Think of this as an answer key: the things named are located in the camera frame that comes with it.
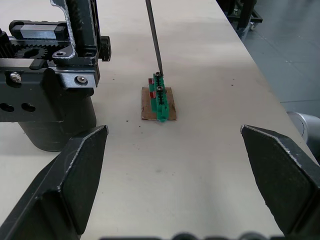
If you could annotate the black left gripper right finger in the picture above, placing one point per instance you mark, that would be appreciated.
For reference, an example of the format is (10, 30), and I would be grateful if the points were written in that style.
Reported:
(287, 180)

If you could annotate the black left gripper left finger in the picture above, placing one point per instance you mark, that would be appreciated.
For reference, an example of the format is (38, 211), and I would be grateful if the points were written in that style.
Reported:
(62, 190)

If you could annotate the dark Bosch electric screwdriver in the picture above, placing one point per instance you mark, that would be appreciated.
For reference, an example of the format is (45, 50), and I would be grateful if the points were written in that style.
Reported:
(153, 32)

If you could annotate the silver robot body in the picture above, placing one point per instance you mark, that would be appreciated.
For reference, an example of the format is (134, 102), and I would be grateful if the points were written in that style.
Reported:
(310, 130)

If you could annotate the black workpiece gripper body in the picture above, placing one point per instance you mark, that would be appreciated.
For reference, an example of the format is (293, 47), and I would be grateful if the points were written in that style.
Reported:
(45, 105)

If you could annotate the green plastic screw holder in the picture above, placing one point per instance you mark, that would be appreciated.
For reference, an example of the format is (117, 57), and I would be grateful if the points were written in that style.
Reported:
(161, 107)

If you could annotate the small black hex screw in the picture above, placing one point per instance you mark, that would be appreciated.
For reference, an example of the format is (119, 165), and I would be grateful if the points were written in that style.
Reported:
(159, 88)
(158, 74)

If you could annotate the red tape strip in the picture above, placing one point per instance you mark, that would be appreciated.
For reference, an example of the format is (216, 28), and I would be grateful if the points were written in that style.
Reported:
(153, 95)
(150, 81)

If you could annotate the brown cardboard square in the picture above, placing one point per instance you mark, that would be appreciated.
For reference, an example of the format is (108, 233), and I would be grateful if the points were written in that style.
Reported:
(172, 105)

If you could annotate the black metal cart frame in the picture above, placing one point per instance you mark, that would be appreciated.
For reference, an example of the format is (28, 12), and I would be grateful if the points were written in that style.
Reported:
(241, 12)

